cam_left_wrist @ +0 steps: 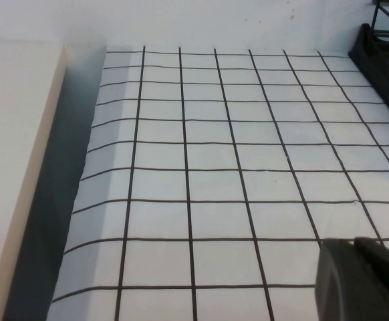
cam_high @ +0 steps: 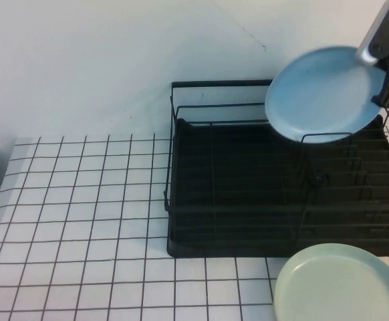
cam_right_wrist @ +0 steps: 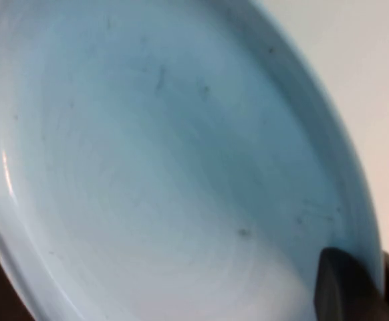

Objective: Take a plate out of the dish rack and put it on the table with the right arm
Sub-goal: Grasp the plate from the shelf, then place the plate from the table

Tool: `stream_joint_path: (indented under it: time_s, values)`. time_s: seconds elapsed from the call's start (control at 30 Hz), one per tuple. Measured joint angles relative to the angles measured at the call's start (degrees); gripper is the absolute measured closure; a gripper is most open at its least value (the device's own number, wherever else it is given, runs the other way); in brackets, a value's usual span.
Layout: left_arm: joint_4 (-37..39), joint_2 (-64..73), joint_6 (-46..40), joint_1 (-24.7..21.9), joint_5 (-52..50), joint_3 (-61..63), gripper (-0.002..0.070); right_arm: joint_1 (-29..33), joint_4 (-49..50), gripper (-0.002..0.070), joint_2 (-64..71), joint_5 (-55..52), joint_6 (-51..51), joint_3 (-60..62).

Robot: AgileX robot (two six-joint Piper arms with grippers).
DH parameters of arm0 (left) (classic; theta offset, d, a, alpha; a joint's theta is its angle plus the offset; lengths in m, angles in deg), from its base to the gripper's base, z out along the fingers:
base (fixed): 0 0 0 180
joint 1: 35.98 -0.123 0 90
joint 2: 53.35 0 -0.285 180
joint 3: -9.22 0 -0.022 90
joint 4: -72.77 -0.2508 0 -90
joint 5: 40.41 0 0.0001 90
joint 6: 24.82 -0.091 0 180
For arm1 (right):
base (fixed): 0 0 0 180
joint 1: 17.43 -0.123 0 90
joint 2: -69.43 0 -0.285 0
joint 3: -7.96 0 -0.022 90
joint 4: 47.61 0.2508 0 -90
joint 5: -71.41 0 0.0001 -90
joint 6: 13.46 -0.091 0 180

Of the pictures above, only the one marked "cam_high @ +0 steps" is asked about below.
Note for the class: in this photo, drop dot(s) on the light blue round plate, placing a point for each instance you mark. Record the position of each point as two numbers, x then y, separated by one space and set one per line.
318 97

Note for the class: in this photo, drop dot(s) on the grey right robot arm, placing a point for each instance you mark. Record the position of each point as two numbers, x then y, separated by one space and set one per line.
381 30

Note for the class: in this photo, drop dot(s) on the pale green round plate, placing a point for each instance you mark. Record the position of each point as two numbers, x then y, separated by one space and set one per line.
341 287

